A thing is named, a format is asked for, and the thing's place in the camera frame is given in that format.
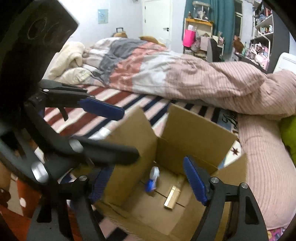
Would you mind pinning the teal curtain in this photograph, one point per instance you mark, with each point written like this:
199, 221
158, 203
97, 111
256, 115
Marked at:
222, 13

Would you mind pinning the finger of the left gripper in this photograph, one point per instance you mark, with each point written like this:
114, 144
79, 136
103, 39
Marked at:
62, 96
100, 152

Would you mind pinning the black camera box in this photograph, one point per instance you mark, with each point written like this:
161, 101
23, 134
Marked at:
32, 32

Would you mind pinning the wooden shelf unit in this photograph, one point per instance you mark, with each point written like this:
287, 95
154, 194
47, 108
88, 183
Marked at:
205, 43

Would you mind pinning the striped plush bed blanket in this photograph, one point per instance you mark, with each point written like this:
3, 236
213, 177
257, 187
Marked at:
95, 119

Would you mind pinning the pink gift bag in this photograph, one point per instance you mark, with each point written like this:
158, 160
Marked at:
189, 38

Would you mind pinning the wall poster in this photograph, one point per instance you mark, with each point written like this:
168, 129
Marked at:
102, 16

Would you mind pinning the pink grey patchwork duvet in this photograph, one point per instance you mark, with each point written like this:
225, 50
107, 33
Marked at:
259, 99

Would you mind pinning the grey bookshelf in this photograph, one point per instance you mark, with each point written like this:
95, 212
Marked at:
270, 38

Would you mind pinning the black suitcase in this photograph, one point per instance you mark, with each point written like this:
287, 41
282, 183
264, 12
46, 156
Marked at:
120, 33

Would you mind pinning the cream fluffy blanket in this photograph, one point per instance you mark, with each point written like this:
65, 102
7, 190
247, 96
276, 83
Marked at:
67, 66

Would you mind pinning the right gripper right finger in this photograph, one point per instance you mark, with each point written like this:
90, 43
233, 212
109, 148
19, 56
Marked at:
244, 222

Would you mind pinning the cardboard box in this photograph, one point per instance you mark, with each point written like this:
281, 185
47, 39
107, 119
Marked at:
185, 133

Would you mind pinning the blue white small bottle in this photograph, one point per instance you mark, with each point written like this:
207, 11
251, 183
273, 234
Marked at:
151, 184

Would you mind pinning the white door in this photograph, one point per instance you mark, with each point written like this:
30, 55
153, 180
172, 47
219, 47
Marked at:
157, 20

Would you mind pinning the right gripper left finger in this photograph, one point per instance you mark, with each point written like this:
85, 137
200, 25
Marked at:
66, 207

